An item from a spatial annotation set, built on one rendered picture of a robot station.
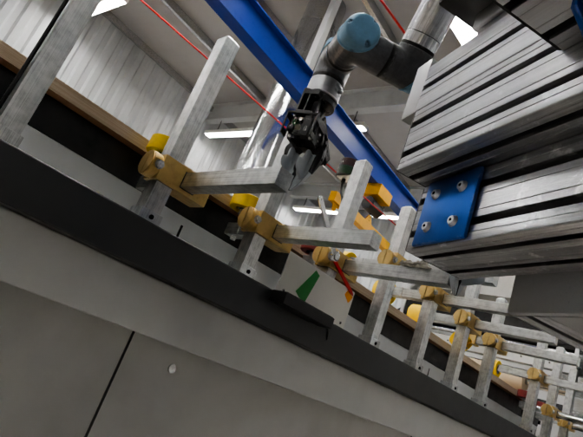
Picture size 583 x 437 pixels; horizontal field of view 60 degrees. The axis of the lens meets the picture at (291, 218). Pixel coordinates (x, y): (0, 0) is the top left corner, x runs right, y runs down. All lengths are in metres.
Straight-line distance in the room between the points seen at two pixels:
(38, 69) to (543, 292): 0.75
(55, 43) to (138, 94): 8.58
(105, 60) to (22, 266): 8.43
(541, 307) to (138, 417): 0.93
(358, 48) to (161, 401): 0.89
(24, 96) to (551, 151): 0.71
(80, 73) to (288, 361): 8.06
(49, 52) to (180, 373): 0.76
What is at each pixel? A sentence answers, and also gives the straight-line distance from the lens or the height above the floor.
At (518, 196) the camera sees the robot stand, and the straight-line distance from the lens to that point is 0.52.
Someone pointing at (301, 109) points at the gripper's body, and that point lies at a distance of 1.08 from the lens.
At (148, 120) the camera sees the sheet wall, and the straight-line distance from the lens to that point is 9.55.
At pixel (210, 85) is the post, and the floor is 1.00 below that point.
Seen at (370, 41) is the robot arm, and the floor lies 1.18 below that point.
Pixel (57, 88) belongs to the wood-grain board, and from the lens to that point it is 1.09.
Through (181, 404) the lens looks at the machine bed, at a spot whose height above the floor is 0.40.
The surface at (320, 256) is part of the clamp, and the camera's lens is 1.23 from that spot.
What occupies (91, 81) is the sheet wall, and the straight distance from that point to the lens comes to 9.06.
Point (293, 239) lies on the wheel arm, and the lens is 1.05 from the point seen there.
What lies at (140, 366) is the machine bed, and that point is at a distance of 1.22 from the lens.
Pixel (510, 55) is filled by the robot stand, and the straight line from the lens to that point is 0.58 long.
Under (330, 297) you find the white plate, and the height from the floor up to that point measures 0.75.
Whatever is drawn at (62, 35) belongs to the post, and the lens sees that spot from 0.91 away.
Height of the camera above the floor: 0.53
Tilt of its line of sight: 17 degrees up
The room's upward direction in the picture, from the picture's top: 21 degrees clockwise
